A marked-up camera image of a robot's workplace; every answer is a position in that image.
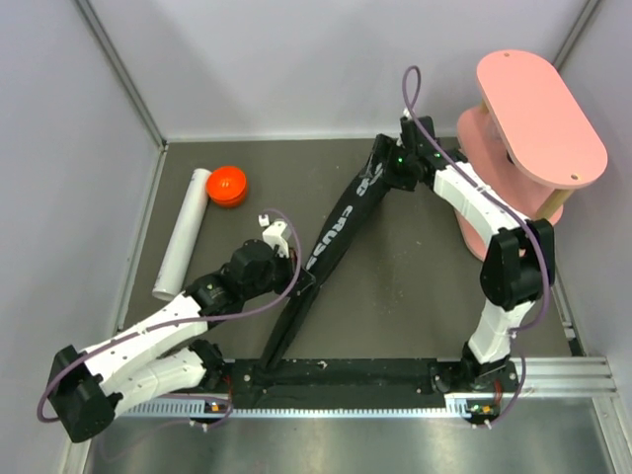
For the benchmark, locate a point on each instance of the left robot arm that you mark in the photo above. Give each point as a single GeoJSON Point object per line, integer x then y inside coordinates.
{"type": "Point", "coordinates": [88, 389]}

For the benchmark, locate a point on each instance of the white shuttlecock tube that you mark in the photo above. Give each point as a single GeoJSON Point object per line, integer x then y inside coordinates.
{"type": "Point", "coordinates": [177, 257]}

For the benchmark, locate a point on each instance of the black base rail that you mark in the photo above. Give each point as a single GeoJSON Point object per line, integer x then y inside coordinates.
{"type": "Point", "coordinates": [361, 383]}

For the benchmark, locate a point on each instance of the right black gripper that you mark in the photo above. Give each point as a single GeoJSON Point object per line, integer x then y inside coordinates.
{"type": "Point", "coordinates": [387, 149]}

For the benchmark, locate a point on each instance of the pink tiered shelf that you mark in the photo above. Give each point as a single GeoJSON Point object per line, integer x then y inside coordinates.
{"type": "Point", "coordinates": [529, 139]}

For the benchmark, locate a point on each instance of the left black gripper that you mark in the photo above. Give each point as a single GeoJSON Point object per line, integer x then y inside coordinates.
{"type": "Point", "coordinates": [290, 271]}

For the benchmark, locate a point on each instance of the black racket bag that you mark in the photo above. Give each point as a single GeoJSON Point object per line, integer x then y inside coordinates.
{"type": "Point", "coordinates": [357, 203]}

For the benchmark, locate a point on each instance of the orange bowl stack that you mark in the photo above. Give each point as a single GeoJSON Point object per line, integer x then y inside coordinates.
{"type": "Point", "coordinates": [227, 186]}

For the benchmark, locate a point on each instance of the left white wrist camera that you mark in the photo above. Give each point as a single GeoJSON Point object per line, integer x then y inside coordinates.
{"type": "Point", "coordinates": [276, 233]}

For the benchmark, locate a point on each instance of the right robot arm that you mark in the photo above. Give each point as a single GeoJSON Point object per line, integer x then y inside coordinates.
{"type": "Point", "coordinates": [518, 263]}

